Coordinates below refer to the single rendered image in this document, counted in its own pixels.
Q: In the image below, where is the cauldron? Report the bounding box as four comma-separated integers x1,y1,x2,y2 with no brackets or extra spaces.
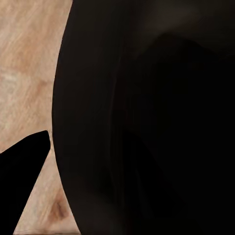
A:
51,0,235,235

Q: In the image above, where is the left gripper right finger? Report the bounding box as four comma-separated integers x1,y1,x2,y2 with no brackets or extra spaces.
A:
122,130,205,235

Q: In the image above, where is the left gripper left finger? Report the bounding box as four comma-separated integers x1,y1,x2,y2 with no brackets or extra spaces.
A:
0,130,50,235

